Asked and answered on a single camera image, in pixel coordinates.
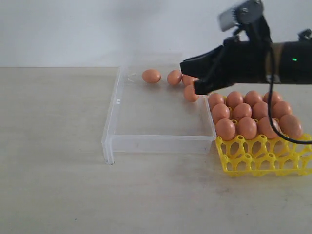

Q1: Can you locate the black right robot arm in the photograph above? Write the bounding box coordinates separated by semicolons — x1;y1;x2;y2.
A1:
180;29;312;95

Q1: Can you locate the clear plastic storage box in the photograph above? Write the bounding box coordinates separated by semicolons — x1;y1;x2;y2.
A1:
102;53;216;164

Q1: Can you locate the yellow plastic egg tray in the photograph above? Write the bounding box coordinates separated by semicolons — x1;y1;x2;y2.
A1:
208;95;312;178

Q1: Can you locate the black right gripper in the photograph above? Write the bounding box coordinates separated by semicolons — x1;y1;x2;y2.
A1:
179;38;269;95

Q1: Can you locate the black camera cable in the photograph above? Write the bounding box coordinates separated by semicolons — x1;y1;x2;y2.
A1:
267;43;312;145

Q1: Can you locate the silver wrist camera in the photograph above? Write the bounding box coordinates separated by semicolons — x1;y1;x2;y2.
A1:
217;0;264;32

